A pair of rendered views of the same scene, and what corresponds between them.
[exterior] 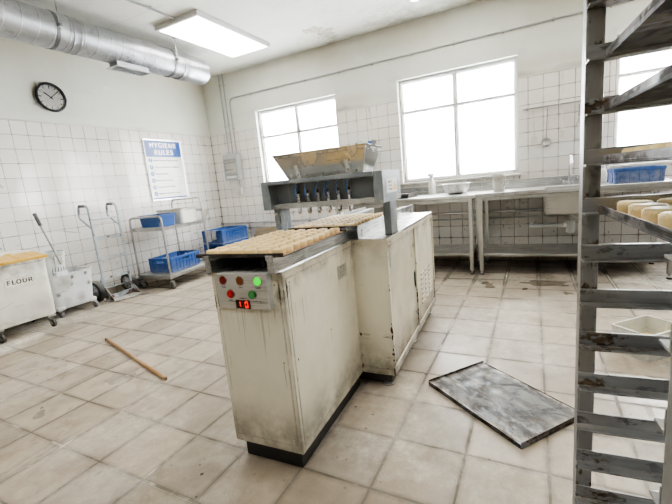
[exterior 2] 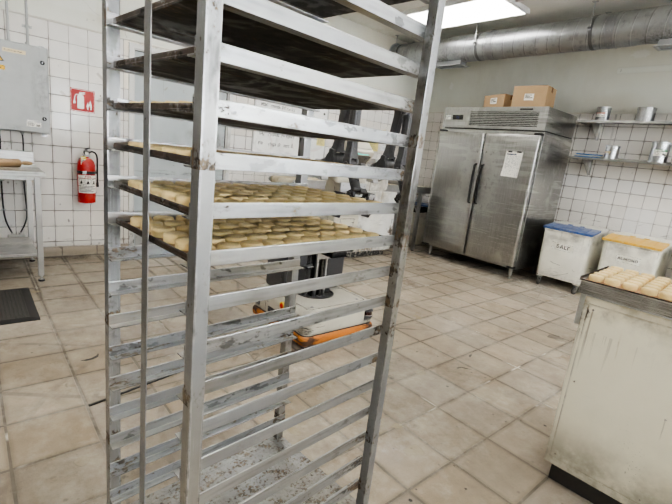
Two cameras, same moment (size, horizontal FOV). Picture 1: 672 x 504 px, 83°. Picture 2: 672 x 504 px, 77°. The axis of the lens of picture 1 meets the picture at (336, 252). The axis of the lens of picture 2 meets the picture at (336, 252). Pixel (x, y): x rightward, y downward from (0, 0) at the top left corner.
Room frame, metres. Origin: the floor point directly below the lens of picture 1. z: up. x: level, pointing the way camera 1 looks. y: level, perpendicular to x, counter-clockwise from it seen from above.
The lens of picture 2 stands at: (0.98, -1.66, 1.27)
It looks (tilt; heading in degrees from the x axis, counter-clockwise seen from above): 13 degrees down; 110
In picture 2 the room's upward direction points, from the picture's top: 7 degrees clockwise
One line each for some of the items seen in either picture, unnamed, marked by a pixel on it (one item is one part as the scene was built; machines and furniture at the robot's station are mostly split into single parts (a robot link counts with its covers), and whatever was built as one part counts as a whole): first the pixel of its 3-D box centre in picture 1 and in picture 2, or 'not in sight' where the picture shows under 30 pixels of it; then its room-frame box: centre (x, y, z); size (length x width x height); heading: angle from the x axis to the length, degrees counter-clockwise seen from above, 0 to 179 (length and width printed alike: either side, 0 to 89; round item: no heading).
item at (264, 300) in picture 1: (244, 290); (590, 303); (1.40, 0.36, 0.77); 0.24 x 0.04 x 0.14; 65
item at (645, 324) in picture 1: (647, 337); not in sight; (2.07, -1.77, 0.08); 0.30 x 0.22 x 0.16; 107
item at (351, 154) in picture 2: not in sight; (353, 130); (0.14, 0.64, 1.40); 0.11 x 0.06 x 0.43; 62
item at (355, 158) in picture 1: (328, 163); not in sight; (2.19, 0.00, 1.25); 0.56 x 0.29 x 0.14; 65
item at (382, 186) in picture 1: (332, 206); not in sight; (2.19, 0.00, 1.01); 0.72 x 0.33 x 0.34; 65
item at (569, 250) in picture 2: not in sight; (569, 256); (1.85, 4.09, 0.38); 0.64 x 0.54 x 0.77; 65
